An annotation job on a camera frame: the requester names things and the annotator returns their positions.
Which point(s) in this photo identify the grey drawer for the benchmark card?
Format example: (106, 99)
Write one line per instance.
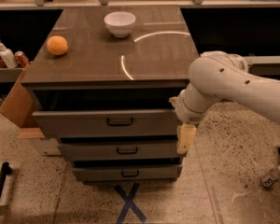
(122, 148)
(120, 173)
(106, 123)

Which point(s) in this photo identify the grey bottom drawer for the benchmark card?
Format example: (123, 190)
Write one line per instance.
(120, 173)

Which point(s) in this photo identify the grey top drawer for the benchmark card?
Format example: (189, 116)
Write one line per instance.
(106, 123)

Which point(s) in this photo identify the clear plastic bottle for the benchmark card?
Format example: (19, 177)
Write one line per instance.
(271, 177)

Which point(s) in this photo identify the white ceramic bowl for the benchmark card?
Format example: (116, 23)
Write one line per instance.
(120, 23)

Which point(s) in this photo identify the brown cardboard box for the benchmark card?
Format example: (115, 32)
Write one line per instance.
(18, 106)

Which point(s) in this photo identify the grey drawer cabinet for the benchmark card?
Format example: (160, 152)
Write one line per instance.
(101, 72)

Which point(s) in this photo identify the grey middle drawer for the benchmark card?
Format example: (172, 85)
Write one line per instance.
(122, 148)

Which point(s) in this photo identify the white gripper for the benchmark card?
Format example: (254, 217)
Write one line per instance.
(184, 112)

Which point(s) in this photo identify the orange fruit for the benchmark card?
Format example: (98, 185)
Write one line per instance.
(57, 45)

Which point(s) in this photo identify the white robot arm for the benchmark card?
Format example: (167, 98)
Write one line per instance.
(216, 76)

